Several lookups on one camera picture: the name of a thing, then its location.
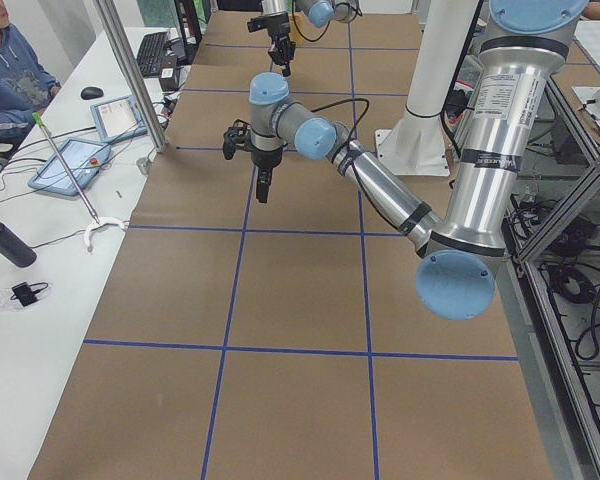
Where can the reacher grabber stick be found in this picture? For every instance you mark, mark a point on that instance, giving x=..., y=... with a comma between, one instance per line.
x=98, y=222

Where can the person in blue hoodie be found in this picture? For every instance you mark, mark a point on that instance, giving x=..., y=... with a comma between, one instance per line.
x=26, y=88

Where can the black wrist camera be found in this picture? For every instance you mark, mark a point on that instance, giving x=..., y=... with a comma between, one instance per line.
x=236, y=138
x=275, y=24

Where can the black water bottle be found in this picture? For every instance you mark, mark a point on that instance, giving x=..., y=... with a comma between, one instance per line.
x=14, y=249

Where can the brown paper table cover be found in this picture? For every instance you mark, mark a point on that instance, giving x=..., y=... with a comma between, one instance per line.
x=283, y=340

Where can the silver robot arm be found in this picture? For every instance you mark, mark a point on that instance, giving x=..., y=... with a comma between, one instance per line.
x=526, y=42
x=319, y=13

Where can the black computer mouse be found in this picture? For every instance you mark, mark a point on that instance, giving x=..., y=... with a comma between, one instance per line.
x=91, y=93

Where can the blue teach pendant tablet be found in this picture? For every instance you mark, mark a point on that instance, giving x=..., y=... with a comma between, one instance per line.
x=84, y=158

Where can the black keyboard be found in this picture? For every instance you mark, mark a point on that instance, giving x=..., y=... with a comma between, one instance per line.
x=150, y=53

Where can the small black box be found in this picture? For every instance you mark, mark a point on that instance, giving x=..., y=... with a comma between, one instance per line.
x=169, y=78

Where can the aluminium frame rail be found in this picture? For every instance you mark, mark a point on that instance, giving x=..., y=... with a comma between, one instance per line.
x=125, y=58

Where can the small black device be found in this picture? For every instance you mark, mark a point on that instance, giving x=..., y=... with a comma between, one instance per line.
x=27, y=294

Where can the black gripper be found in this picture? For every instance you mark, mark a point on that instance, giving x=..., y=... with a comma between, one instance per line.
x=265, y=158
x=280, y=37

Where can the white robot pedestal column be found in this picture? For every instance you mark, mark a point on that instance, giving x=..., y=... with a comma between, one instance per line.
x=416, y=144

